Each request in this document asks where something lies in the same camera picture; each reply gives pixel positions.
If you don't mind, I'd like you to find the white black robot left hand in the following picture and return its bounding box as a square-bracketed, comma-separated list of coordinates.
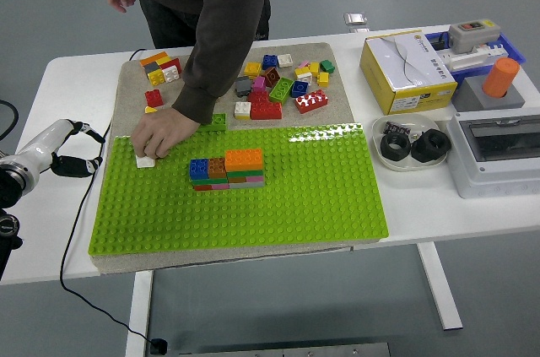
[0, 118, 106, 179]

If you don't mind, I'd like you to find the person's left hand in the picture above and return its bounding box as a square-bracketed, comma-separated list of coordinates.
[130, 106, 202, 160]

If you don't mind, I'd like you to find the red square brick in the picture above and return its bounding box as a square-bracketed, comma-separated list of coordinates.
[144, 89, 165, 108]

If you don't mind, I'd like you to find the lime three-stud brick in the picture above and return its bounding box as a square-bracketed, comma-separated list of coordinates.
[197, 113, 228, 133]

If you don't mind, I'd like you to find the brown toy brick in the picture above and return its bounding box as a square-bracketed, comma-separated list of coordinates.
[262, 66, 282, 88]
[208, 156, 229, 177]

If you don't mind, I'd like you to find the green flat brick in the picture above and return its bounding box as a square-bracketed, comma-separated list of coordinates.
[226, 169, 265, 179]
[191, 177, 230, 187]

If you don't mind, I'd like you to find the red toy brick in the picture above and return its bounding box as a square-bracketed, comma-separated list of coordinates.
[159, 57, 183, 75]

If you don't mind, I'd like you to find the orange flat brick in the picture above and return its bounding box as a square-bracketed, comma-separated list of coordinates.
[140, 51, 169, 66]

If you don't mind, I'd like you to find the large orange brick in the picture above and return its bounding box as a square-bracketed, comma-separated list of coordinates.
[224, 148, 264, 172]

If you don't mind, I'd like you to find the dark grey brick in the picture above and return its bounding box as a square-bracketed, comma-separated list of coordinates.
[234, 75, 253, 99]

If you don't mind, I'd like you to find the large red stepped brick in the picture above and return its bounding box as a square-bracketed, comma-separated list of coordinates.
[246, 90, 284, 121]

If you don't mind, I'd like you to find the lime long brick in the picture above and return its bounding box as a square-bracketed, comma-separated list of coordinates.
[268, 77, 295, 105]

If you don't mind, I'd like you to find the green studded baseplate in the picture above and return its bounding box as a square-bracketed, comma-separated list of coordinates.
[87, 122, 390, 257]

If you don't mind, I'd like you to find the red long brick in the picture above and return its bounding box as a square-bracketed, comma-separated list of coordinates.
[294, 89, 330, 116]

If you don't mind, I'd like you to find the white table leg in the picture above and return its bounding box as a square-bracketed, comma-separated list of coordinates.
[125, 270, 155, 357]
[416, 242, 464, 332]

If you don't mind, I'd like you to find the small purple circuit module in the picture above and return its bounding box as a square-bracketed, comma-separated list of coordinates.
[382, 120, 411, 137]

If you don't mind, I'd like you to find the yellow white cardboard box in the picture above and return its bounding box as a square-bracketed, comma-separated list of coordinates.
[359, 29, 459, 116]

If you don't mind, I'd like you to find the white dish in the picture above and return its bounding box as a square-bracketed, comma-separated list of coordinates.
[370, 115, 451, 173]

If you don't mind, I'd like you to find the large black hex nut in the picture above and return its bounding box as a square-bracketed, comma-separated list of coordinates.
[410, 128, 451, 164]

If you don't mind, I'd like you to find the white electrical component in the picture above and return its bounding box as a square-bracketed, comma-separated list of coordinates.
[436, 42, 510, 75]

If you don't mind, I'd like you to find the grey block base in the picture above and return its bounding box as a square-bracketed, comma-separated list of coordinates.
[450, 75, 527, 113]

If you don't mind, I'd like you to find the orange cylinder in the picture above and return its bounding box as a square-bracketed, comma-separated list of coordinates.
[482, 57, 520, 100]

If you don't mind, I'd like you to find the blue plastic tray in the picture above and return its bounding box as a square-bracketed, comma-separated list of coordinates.
[424, 30, 527, 84]

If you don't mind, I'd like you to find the thin black cable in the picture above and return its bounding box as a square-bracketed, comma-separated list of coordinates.
[60, 47, 154, 341]

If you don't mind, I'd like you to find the silver metal bracket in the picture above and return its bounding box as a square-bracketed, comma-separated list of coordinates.
[343, 13, 372, 33]

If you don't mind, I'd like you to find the grey electrical enclosure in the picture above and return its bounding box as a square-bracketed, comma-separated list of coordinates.
[445, 106, 540, 201]

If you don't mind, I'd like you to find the grey switch box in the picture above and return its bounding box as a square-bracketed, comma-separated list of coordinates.
[446, 18, 502, 56]

